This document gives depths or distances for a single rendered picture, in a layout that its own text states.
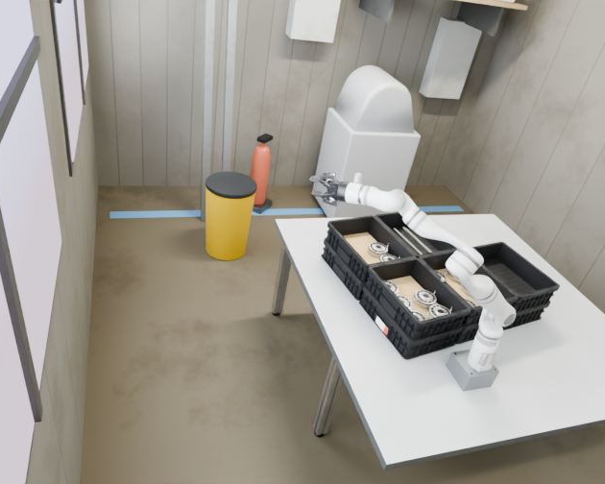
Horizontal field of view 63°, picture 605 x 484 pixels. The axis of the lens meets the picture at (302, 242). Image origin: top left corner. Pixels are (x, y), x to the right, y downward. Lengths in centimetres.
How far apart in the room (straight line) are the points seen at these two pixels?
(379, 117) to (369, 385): 242
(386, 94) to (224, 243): 166
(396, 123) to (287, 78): 103
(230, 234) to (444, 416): 207
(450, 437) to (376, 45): 344
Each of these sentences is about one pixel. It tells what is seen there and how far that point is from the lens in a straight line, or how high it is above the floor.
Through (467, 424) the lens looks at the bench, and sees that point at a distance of 215.
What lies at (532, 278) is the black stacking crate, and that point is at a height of 87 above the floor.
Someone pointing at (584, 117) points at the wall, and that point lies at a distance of 443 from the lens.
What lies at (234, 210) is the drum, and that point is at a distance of 347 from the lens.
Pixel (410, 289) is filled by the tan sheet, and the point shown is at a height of 83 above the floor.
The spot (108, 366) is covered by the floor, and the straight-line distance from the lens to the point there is 302.
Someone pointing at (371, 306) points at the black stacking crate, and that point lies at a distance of 237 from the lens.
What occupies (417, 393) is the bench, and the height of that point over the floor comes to 70.
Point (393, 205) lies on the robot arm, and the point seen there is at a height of 148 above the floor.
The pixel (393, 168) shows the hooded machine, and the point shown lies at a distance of 423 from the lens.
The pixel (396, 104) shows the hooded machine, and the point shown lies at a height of 113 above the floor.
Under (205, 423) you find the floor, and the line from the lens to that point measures 275.
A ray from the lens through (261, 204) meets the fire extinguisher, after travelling 439.
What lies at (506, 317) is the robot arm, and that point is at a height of 110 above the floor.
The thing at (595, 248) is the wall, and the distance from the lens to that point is 431.
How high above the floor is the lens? 224
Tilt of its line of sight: 33 degrees down
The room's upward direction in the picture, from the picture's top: 11 degrees clockwise
